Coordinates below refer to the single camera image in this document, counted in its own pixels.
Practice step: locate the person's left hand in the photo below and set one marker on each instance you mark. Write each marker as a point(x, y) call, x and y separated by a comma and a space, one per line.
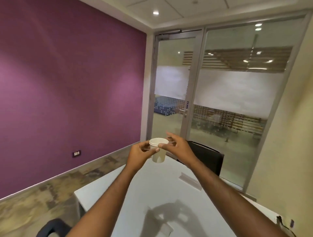
point(135, 156)

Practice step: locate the person's right hand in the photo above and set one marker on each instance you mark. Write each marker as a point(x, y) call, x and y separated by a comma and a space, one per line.
point(181, 151)

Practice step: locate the person's left thumb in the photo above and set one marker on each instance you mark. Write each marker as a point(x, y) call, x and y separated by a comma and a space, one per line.
point(151, 152)

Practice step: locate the person's right thumb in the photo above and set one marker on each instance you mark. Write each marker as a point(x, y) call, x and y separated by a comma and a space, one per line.
point(164, 146)

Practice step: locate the white paper cup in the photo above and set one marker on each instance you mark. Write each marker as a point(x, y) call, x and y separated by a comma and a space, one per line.
point(159, 153)

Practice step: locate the person's right forearm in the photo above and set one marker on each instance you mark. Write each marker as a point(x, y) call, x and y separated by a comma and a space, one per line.
point(232, 202)

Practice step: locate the person's left forearm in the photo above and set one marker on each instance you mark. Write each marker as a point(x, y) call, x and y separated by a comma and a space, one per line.
point(107, 202)

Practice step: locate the black office chair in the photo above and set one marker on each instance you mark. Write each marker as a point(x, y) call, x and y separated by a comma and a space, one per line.
point(207, 158)
point(52, 228)

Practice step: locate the glass partition with frosted band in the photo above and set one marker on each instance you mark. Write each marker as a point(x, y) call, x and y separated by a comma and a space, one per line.
point(239, 97)

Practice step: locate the metal door closer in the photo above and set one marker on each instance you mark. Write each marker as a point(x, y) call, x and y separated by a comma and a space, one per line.
point(170, 33)

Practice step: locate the glass door with metal frame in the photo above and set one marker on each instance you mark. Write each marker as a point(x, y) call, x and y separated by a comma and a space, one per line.
point(171, 85)

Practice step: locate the wall power socket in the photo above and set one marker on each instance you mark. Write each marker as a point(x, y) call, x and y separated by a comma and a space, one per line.
point(76, 153)

